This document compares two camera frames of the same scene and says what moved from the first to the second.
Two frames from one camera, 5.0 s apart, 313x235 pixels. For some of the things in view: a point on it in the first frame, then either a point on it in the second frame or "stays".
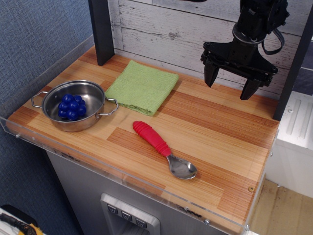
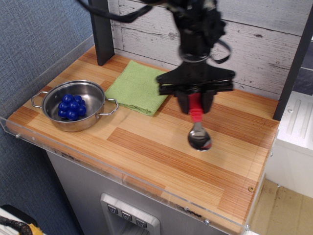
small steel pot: x=73 y=105 stays
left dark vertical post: x=101 y=23 stays
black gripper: x=241 y=57 → x=195 y=77
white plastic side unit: x=291 y=164 stays
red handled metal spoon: x=181 y=170 → x=198 y=138
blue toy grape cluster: x=72 y=107 stays
